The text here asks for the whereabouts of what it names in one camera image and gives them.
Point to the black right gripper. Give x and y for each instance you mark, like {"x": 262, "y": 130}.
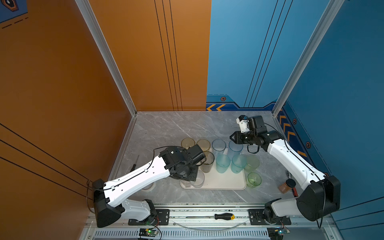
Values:
{"x": 236, "y": 135}

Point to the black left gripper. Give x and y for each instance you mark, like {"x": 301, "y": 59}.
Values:
{"x": 193, "y": 178}

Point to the yellow ribbed glass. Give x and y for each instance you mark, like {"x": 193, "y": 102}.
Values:
{"x": 187, "y": 143}

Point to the clear glass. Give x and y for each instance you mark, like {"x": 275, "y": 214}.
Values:
{"x": 185, "y": 184}
{"x": 199, "y": 181}

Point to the grey smoked glass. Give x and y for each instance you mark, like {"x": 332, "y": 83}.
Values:
{"x": 208, "y": 162}

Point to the pale green glass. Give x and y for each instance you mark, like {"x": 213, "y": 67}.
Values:
{"x": 253, "y": 162}

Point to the blue tall glass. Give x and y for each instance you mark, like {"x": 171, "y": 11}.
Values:
{"x": 234, "y": 149}

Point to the yellow tall glass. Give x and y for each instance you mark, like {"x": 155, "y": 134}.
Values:
{"x": 204, "y": 144}

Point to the teal glass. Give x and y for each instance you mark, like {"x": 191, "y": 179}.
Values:
{"x": 238, "y": 163}
{"x": 222, "y": 163}

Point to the light blue glass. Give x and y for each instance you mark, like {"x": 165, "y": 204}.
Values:
{"x": 219, "y": 147}

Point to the green short glass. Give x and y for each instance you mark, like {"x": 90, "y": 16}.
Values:
{"x": 253, "y": 180}

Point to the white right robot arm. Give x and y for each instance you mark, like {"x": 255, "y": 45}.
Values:
{"x": 321, "y": 194}

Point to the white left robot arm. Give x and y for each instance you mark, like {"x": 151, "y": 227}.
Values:
{"x": 111, "y": 199}

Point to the cream rectangular tray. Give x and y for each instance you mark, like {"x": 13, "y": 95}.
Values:
{"x": 225, "y": 181}

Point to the tape roll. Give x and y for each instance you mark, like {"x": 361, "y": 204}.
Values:
{"x": 149, "y": 187}

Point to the brown bottle black cap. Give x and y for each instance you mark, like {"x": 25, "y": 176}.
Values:
{"x": 284, "y": 188}

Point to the black yellow screwdriver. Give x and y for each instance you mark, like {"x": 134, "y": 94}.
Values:
{"x": 224, "y": 216}

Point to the left green circuit board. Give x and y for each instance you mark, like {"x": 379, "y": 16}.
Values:
{"x": 148, "y": 234}

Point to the green circuit board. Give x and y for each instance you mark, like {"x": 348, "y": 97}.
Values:
{"x": 148, "y": 234}
{"x": 278, "y": 233}

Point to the right green circuit board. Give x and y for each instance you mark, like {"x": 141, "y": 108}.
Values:
{"x": 278, "y": 233}

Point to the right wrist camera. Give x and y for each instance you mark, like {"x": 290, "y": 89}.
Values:
{"x": 242, "y": 121}

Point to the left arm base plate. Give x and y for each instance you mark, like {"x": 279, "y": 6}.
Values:
{"x": 161, "y": 218}

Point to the aluminium front rail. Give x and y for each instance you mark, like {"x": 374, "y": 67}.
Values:
{"x": 235, "y": 222}

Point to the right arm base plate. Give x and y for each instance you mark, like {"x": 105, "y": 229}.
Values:
{"x": 266, "y": 217}

